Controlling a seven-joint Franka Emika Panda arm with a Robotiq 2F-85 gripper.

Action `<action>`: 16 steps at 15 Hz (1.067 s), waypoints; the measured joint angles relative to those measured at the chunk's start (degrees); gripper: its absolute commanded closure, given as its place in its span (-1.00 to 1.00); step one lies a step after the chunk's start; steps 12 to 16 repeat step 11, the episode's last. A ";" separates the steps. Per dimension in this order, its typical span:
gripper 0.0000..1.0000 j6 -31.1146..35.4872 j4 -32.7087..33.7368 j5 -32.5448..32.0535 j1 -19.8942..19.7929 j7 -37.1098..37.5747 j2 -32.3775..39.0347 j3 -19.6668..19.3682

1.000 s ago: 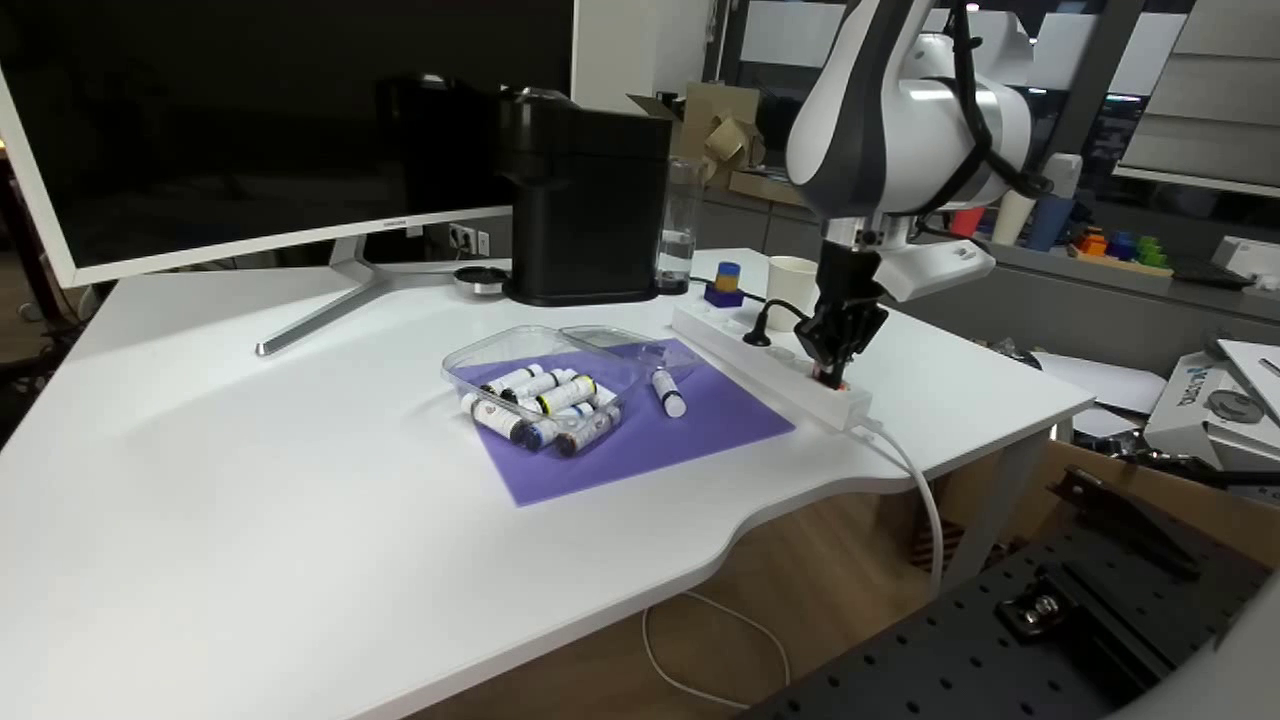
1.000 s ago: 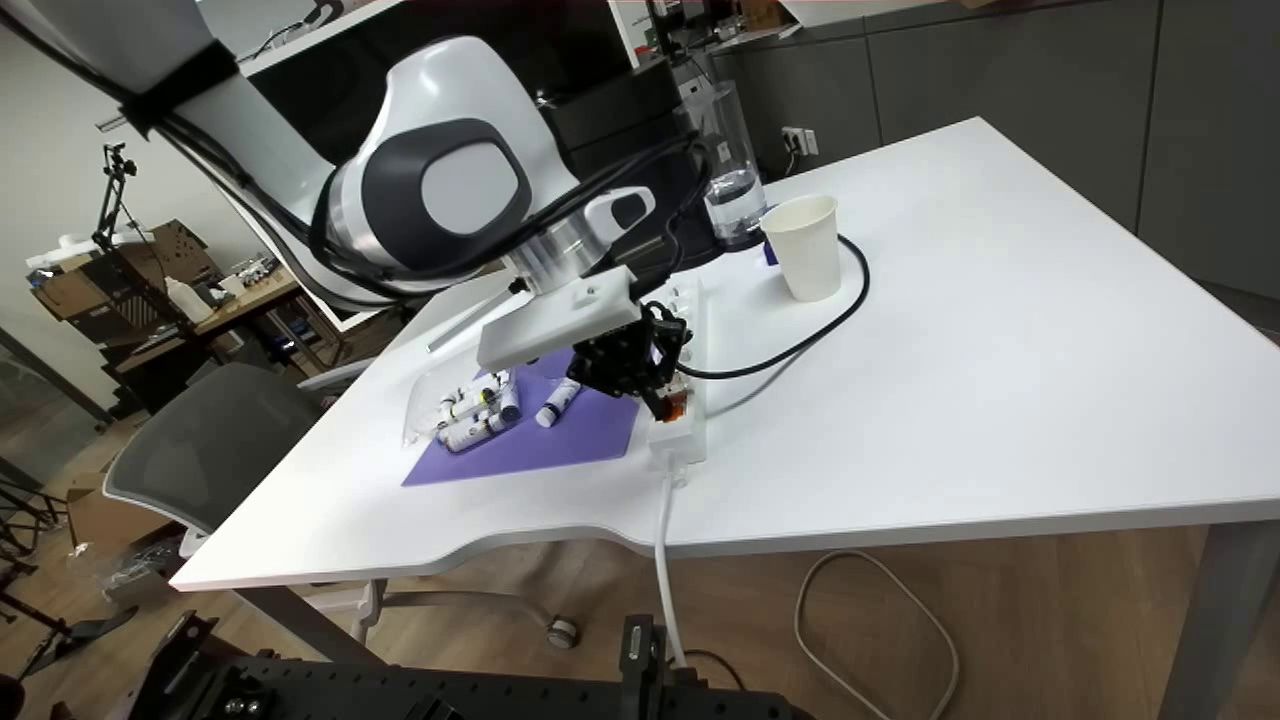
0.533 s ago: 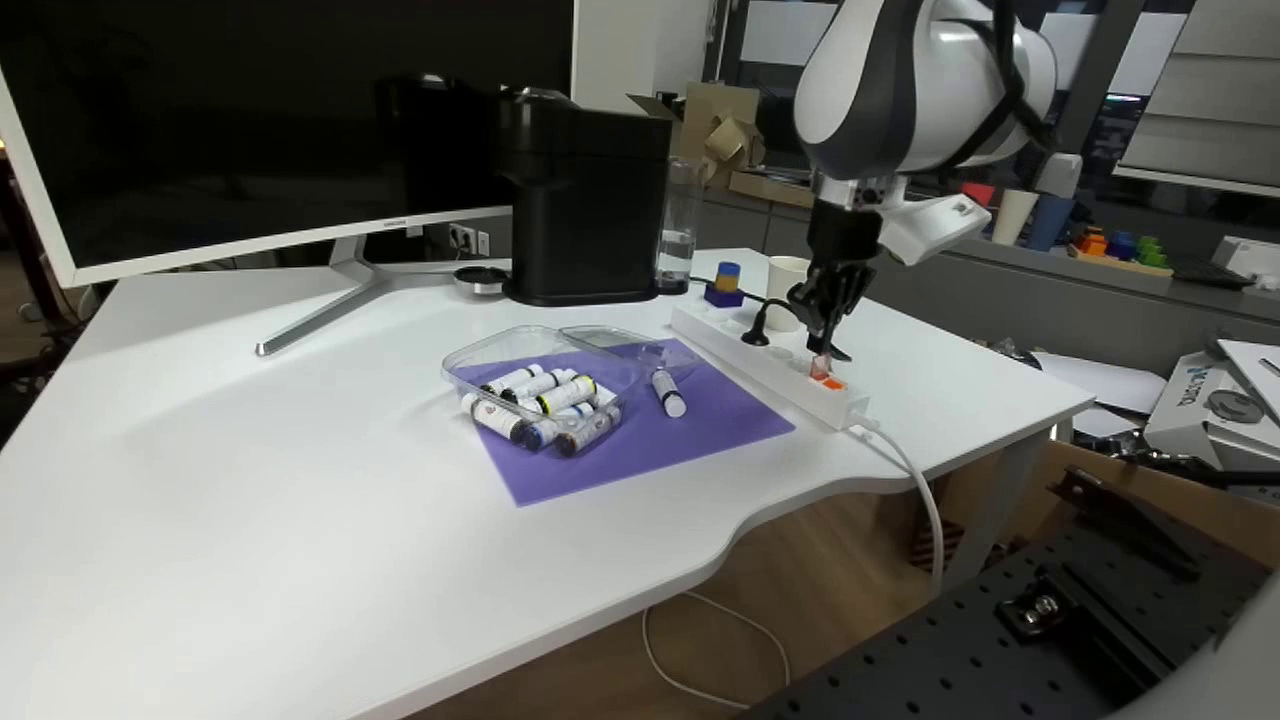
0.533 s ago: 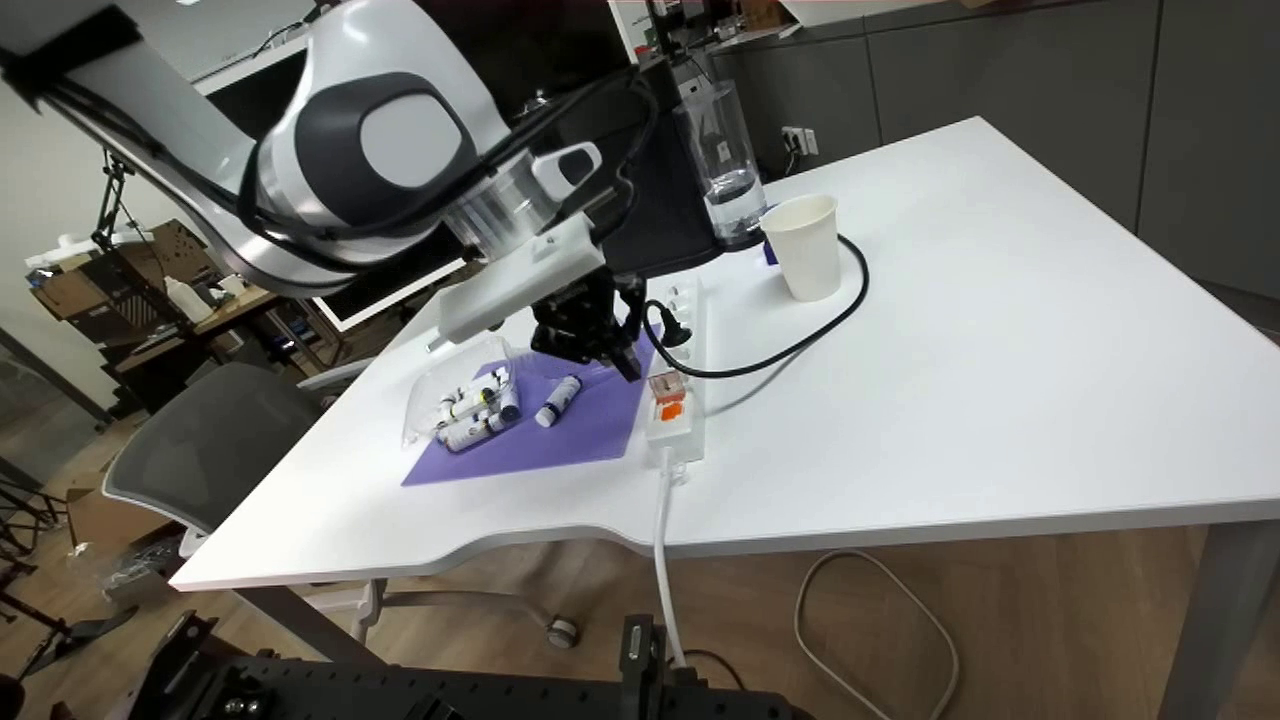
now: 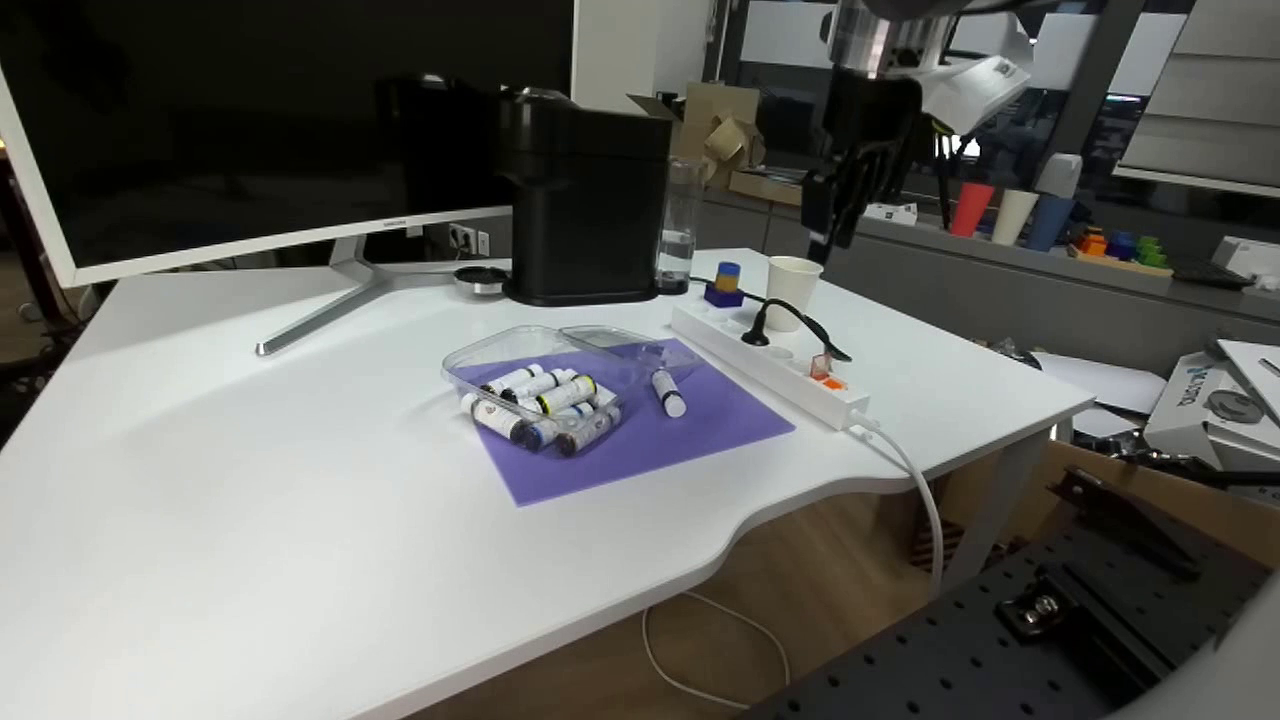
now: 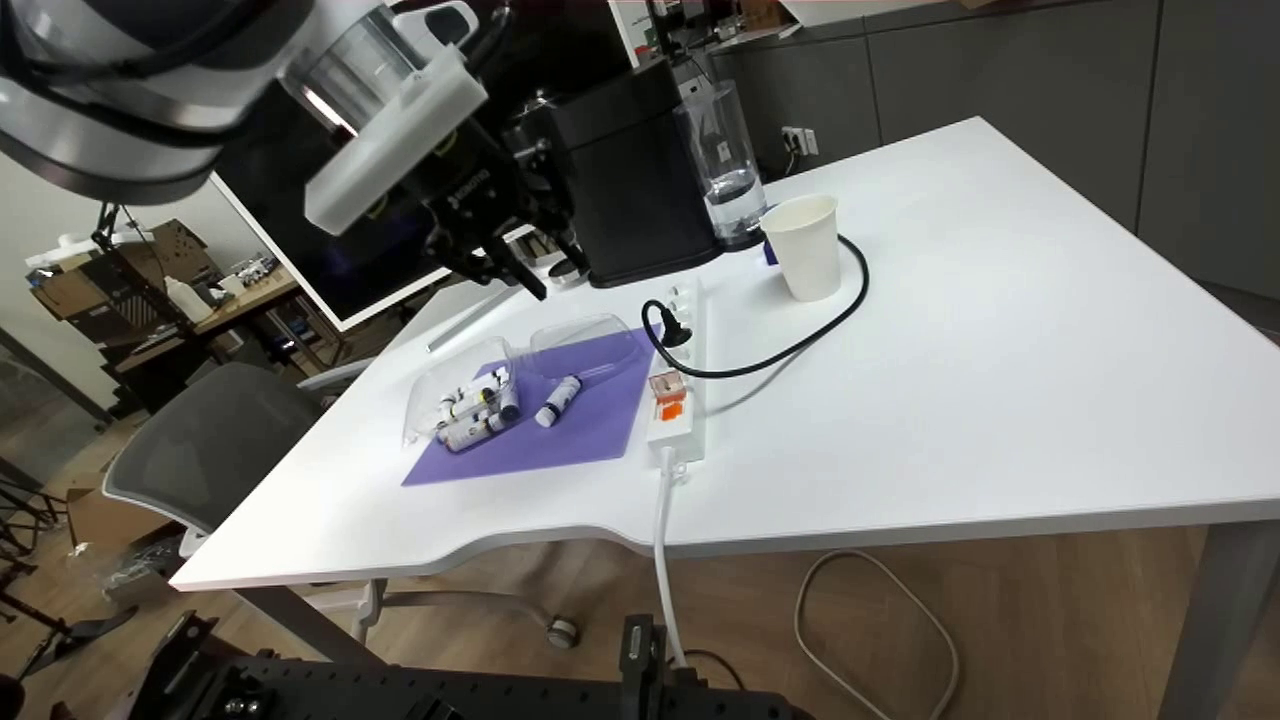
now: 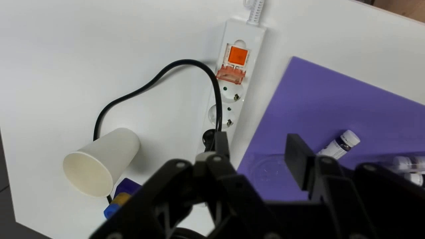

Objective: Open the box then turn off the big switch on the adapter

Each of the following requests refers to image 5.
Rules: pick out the open brown cardboard box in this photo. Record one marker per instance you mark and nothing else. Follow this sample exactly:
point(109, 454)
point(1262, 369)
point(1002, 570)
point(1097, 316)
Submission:
point(715, 124)

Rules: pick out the orange toy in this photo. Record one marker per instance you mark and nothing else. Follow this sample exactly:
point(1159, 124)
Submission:
point(1089, 240)

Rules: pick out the small black round object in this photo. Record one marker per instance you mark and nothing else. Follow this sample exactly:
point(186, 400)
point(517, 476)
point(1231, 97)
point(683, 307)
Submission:
point(483, 279)

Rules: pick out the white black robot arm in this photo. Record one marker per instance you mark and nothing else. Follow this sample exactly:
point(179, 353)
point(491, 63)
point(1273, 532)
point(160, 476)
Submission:
point(922, 10)

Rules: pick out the black coffee machine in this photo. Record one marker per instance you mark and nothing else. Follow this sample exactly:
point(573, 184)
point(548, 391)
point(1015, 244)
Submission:
point(584, 202)

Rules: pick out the white marker yellow band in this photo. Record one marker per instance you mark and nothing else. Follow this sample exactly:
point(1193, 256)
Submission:
point(564, 398)

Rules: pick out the short white marker tube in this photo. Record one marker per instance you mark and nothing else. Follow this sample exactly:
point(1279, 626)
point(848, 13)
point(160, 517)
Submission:
point(602, 398)

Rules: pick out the white framed computer monitor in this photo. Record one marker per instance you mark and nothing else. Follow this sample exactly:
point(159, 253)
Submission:
point(264, 120)

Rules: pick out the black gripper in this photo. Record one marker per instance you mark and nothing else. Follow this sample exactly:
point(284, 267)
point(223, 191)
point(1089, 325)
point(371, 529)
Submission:
point(875, 113)

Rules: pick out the white power strip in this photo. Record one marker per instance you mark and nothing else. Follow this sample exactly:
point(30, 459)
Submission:
point(766, 367)

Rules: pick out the white window blind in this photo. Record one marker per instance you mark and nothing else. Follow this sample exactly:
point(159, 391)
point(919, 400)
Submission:
point(1205, 95)

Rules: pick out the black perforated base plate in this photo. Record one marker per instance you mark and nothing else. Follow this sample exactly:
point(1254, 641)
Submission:
point(1015, 641)

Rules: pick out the clear plastic box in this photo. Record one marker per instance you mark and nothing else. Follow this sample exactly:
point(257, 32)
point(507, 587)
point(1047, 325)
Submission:
point(584, 345)

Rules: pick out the clear water bottle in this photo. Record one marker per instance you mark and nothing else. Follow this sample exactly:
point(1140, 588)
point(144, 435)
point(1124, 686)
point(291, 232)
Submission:
point(678, 240)

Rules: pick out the white wrist mount plate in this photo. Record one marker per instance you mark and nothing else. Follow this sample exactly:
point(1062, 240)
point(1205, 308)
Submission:
point(983, 88)

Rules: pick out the white marker dark blue cap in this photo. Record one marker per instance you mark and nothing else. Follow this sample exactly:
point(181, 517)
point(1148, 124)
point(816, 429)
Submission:
point(669, 393)

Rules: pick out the green toy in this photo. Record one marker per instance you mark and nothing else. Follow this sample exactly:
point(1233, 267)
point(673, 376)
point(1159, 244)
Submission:
point(1153, 248)

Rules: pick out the white monitor stand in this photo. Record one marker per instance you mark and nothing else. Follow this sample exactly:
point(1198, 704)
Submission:
point(326, 303)

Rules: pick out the blue toy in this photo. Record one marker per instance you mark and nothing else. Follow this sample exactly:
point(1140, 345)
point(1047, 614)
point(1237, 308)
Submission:
point(1124, 244)

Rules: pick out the blue yellow toy bolt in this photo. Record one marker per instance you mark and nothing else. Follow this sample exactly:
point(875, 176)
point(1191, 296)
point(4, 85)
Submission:
point(726, 284)

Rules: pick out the white printed carton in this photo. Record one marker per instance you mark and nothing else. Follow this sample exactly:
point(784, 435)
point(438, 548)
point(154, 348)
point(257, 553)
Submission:
point(1223, 405)

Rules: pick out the white plastic cup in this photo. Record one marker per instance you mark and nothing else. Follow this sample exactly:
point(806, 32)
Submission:
point(1015, 218)
point(1062, 172)

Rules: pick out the grey table leg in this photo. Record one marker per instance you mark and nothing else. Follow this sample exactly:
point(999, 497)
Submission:
point(1002, 506)

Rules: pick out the blue plastic cup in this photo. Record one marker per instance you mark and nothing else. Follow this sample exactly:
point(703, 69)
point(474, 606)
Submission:
point(1051, 227)

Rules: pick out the white paper cup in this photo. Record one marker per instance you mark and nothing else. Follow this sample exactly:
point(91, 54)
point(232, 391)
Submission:
point(793, 290)

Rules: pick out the purple mat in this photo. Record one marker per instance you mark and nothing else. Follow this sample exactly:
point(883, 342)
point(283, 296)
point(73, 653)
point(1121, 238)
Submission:
point(665, 454)

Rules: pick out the red plastic cup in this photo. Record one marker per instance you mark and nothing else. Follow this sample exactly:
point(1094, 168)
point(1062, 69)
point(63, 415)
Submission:
point(973, 211)

